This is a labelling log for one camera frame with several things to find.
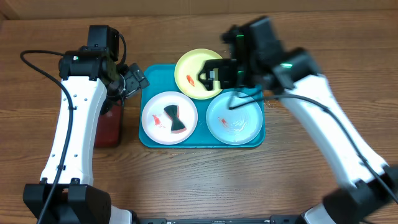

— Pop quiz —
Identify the white plate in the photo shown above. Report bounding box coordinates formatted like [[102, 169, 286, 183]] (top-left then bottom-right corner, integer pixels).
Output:
[[141, 91, 198, 145]]

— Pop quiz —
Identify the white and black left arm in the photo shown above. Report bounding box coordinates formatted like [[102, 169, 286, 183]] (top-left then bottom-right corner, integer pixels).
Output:
[[23, 25, 149, 223]]

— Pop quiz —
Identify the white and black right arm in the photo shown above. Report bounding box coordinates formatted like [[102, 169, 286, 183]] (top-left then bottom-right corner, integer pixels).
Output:
[[197, 16, 397, 223]]

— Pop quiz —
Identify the teal plastic serving tray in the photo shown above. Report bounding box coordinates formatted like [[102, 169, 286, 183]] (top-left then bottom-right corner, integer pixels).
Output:
[[139, 64, 266, 149]]

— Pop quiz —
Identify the dark red water tray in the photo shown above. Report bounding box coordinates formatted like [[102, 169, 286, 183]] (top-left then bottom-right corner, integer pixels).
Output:
[[94, 100, 124, 147]]

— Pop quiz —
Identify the yellow-green plate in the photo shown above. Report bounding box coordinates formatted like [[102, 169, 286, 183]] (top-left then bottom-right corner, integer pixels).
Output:
[[174, 49, 222, 100]]

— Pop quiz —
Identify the light blue plate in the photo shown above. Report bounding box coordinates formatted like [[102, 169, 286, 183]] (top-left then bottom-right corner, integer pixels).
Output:
[[206, 91, 266, 147]]

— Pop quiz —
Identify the brown cardboard back panel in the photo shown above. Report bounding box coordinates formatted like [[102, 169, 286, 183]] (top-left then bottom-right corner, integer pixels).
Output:
[[1, 0, 397, 20]]

